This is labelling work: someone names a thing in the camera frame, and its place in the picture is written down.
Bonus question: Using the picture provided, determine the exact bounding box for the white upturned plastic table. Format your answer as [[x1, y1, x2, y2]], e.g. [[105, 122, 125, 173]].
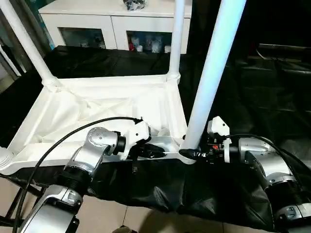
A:
[[0, 74, 199, 175]]

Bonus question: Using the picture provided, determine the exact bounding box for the black glossy mat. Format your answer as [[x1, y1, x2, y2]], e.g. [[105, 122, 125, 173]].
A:
[[0, 45, 311, 230]]

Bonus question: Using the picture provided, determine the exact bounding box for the black left robot foot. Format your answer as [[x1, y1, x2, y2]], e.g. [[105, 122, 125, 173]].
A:
[[113, 224, 133, 233]]

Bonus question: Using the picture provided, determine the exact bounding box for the black glossy tv stand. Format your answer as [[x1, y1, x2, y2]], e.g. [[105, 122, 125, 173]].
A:
[[256, 43, 311, 61]]

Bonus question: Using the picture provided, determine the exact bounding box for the white glass-door cabinet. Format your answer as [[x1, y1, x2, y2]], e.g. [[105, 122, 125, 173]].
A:
[[38, 0, 192, 54]]

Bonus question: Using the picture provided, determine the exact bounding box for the white slanted pole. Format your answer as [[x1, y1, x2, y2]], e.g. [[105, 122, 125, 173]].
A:
[[0, 45, 22, 77]]

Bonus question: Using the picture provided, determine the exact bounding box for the grey curtain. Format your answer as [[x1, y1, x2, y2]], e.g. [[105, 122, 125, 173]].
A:
[[0, 0, 55, 76]]

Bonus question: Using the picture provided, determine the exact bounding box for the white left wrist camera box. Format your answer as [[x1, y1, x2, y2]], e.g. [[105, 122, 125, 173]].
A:
[[120, 120, 153, 162]]

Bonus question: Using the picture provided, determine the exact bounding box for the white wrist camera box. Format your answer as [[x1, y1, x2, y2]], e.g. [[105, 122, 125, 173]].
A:
[[120, 120, 153, 162], [207, 116, 231, 163]]

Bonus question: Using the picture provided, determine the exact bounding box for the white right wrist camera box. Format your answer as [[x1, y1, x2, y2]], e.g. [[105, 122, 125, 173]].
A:
[[207, 116, 231, 163]]

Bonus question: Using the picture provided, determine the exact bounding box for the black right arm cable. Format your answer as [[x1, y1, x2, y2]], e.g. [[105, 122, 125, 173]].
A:
[[225, 133, 311, 195]]

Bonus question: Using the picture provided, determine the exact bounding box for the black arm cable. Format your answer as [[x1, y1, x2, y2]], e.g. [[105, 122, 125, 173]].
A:
[[225, 133, 311, 195], [12, 116, 144, 233]]

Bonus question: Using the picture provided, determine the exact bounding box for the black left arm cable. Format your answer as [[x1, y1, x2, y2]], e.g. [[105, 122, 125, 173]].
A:
[[12, 116, 144, 233]]

